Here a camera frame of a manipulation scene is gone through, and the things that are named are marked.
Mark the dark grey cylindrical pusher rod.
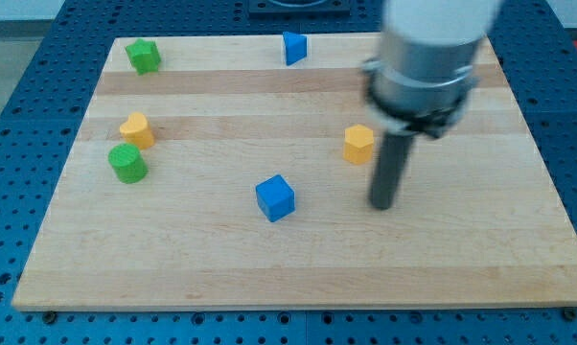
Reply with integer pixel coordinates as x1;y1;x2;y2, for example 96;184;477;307
369;133;415;210

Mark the blue cube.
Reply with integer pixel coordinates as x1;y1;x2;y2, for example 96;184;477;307
255;174;295;222

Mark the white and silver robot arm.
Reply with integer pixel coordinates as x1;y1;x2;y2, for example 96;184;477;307
362;0;501;210

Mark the yellow hexagon block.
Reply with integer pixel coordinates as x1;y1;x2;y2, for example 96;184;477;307
342;125;375;165

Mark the blue triangular prism block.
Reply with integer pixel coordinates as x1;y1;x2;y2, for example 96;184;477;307
282;32;308;65

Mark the wooden board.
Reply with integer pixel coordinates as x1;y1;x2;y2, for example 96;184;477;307
12;34;577;311

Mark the yellow heart block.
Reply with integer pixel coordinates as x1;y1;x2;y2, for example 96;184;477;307
119;112;155;150

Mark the green star block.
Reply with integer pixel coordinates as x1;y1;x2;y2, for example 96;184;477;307
125;38;161;75

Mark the green cylinder block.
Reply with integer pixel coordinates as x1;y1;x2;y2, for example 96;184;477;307
107;143;148;184

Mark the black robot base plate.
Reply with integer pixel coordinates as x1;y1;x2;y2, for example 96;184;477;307
247;0;352;16

